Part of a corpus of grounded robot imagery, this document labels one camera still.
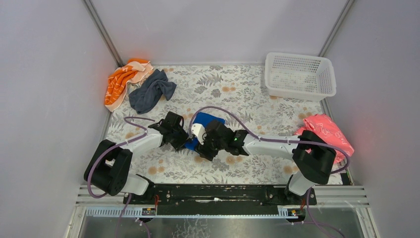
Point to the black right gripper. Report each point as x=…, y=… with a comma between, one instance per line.
x=206, y=144

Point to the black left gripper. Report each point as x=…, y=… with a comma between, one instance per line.
x=179, y=135

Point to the blue towel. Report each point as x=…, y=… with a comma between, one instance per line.
x=203, y=119

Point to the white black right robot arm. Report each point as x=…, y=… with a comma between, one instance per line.
x=313, y=157

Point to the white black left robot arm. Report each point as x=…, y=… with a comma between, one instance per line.
x=108, y=172

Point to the dark grey towel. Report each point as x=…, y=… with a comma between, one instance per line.
x=145, y=98

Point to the floral tablecloth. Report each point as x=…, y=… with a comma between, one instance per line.
x=236, y=94

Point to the orange white towel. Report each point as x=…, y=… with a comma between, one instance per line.
x=134, y=72

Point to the white plastic basket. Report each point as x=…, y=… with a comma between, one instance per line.
x=299, y=76

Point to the pink patterned towel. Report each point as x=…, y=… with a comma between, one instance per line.
x=324, y=127

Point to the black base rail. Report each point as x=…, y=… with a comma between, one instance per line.
x=219, y=199

